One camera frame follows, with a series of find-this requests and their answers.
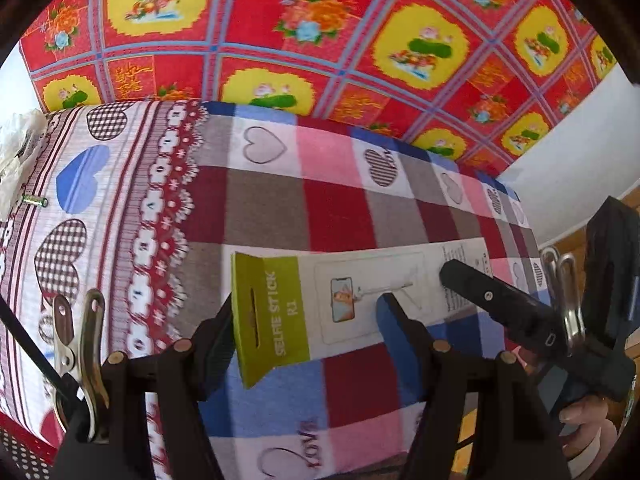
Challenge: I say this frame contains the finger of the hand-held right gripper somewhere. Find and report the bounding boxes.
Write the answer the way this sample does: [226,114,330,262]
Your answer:
[439,259,566,361]
[585,195,640,346]

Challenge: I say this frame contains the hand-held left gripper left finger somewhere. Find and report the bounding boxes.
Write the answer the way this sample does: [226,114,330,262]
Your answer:
[101,292,236,480]

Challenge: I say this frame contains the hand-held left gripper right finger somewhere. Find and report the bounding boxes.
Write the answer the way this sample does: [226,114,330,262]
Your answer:
[376,292,571,480]

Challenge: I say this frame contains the white and green carton box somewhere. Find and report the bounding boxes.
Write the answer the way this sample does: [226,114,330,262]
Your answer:
[231,239,493,391]

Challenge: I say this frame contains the person's right hand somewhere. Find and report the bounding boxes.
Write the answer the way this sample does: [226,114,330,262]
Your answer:
[556,394,621,463]

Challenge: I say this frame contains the metal spring clip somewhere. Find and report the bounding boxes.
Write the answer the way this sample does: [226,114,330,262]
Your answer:
[540,246,587,357]
[51,289,111,443]

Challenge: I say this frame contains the checked heart blanket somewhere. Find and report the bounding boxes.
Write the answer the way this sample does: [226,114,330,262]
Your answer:
[0,100,551,480]

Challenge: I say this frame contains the red white-dotted cloth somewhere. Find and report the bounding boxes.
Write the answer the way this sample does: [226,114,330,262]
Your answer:
[0,422,58,480]

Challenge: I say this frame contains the white crumpled wrapper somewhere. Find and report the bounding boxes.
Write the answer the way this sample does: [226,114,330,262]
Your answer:
[0,109,47,221]

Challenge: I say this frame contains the red floral printed cloth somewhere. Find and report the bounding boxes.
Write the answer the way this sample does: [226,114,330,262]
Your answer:
[20,0,618,178]

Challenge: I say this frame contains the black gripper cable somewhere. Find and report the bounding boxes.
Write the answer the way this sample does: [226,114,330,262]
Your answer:
[0,297,83,403]

